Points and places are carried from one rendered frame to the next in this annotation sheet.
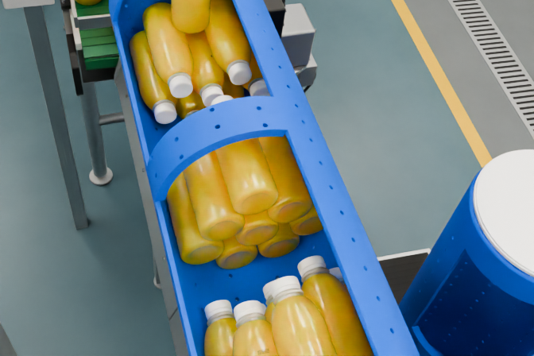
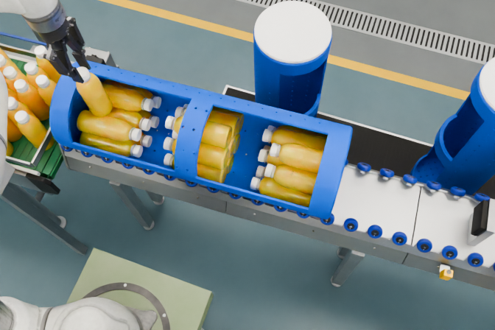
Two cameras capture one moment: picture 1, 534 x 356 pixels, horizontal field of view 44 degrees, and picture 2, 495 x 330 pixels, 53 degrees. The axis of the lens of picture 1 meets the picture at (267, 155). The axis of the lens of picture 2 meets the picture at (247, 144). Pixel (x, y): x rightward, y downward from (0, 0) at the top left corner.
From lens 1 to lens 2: 0.69 m
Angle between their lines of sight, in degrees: 26
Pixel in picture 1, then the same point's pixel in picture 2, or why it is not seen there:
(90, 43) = (41, 166)
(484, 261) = (292, 71)
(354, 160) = not seen: hidden behind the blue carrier
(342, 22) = not seen: hidden behind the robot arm
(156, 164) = (183, 166)
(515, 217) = (285, 46)
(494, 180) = (264, 40)
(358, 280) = (295, 121)
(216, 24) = (114, 97)
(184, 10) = (103, 106)
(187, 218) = (208, 171)
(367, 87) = (107, 45)
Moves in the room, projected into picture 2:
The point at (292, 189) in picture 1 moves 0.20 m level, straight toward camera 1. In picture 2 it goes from (230, 120) to (278, 163)
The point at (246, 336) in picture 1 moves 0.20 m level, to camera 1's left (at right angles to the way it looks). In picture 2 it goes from (281, 175) to (236, 226)
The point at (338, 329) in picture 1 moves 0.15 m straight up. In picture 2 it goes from (300, 141) to (304, 116)
